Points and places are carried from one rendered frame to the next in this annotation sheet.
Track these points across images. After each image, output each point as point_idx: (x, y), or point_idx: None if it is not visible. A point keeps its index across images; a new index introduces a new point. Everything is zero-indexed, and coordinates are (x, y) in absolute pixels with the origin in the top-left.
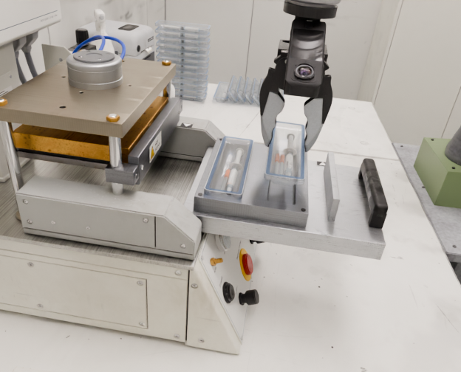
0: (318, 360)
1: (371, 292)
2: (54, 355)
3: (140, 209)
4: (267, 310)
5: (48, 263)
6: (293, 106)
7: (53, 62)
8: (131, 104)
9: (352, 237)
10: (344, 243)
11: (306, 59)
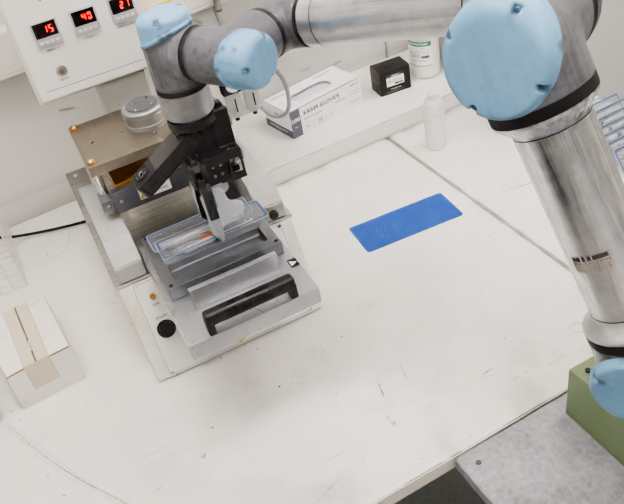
0: (191, 425)
1: (307, 423)
2: (97, 308)
3: (101, 231)
4: (219, 371)
5: None
6: None
7: None
8: (121, 153)
9: (182, 327)
10: (179, 329)
11: (152, 164)
